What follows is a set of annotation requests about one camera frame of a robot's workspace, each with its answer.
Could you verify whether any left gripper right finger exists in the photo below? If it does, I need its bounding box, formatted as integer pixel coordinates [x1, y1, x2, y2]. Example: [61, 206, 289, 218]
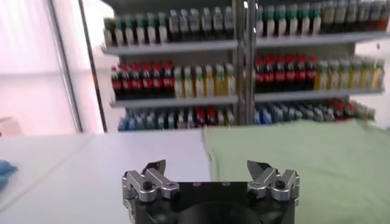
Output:
[246, 159, 301, 202]

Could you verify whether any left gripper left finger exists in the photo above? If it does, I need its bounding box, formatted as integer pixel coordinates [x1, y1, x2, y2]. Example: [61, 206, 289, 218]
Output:
[121, 159, 180, 203]

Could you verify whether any light green t-shirt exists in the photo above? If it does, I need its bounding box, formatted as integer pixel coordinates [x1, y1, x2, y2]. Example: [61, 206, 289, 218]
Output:
[201, 119, 390, 224]

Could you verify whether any small green label water bottle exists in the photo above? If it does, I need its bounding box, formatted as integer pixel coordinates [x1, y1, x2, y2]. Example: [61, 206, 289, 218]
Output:
[146, 111, 157, 131]
[136, 113, 147, 131]

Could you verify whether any small white label tea bottle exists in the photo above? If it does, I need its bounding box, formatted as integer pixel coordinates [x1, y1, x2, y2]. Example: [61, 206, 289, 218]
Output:
[166, 111, 177, 130]
[156, 111, 167, 130]

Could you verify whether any small dark label tea bottle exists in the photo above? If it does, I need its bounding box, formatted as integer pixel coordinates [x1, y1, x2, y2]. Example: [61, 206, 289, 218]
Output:
[185, 109, 196, 129]
[175, 110, 186, 130]

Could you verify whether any small red cap cola bottle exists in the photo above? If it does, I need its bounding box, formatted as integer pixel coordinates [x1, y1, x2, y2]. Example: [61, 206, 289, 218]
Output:
[205, 107, 217, 127]
[333, 99, 345, 121]
[195, 107, 207, 128]
[344, 100, 355, 120]

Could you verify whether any grey metal beverage display rack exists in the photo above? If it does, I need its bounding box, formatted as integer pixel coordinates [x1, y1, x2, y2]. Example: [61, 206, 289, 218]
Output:
[77, 0, 247, 133]
[243, 0, 390, 125]

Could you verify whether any crumpled light blue garment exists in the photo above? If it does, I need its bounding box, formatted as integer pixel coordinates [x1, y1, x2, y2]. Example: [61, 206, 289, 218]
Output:
[0, 160, 18, 191]

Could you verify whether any green cap dark tea bottle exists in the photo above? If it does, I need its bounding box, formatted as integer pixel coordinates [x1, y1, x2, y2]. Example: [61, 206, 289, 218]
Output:
[146, 13, 157, 44]
[104, 18, 114, 47]
[135, 14, 146, 45]
[263, 5, 275, 37]
[274, 4, 287, 37]
[297, 3, 310, 36]
[255, 5, 264, 38]
[157, 12, 168, 44]
[286, 4, 299, 37]
[124, 15, 135, 46]
[309, 2, 322, 36]
[113, 17, 124, 46]

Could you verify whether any white cap dark tea bottle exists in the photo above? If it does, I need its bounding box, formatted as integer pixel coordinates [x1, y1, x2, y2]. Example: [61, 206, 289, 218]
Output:
[179, 9, 190, 41]
[212, 7, 224, 40]
[367, 0, 380, 31]
[168, 9, 180, 42]
[223, 6, 235, 40]
[357, 0, 369, 32]
[200, 7, 213, 40]
[189, 8, 201, 41]
[346, 0, 358, 32]
[378, 0, 390, 30]

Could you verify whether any beige label dark tea bottle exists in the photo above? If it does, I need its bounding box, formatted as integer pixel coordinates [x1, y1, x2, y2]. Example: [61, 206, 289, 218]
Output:
[321, 0, 335, 33]
[333, 0, 347, 33]

